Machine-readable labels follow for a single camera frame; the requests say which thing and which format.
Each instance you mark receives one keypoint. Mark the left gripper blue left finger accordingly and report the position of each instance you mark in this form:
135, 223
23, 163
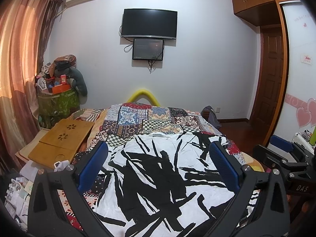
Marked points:
88, 167

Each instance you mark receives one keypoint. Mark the small wall monitor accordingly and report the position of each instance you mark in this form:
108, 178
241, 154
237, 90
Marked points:
148, 49

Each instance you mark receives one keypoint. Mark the yellow curved headrest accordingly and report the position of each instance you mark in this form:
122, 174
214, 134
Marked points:
144, 93

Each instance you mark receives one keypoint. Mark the black and white shirt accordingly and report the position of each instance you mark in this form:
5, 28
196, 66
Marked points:
162, 185

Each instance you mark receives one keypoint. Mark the wooden lap desk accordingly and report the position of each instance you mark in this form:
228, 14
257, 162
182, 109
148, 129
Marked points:
61, 143

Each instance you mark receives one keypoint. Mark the white plastic bag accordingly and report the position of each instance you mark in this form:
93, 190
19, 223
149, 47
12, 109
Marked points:
61, 165

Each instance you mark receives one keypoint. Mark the pink curtain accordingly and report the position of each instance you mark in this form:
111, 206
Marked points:
26, 26

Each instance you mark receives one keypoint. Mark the patchwork patterned bedspread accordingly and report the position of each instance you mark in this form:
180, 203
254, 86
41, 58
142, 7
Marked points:
130, 119

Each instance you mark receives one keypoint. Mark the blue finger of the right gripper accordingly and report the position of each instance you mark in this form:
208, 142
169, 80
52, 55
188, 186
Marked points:
282, 144

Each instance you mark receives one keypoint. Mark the wooden overhead cabinet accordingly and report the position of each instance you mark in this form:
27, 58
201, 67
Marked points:
257, 12

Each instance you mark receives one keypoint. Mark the black wall television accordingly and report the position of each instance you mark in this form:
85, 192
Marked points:
149, 23

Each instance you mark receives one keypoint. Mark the orange box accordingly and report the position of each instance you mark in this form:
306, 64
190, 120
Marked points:
60, 88

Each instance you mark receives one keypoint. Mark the green fabric storage bin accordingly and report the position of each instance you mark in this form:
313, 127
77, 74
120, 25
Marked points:
53, 108

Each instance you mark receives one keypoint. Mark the white sliding wardrobe door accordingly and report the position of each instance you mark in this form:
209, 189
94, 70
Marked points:
299, 109

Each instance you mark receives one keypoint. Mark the brown bag on pile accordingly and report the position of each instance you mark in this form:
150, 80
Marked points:
62, 63

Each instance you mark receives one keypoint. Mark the grey cloth on chair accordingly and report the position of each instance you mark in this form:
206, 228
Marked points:
209, 115

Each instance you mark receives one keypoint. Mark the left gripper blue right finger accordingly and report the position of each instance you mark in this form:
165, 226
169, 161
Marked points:
227, 166

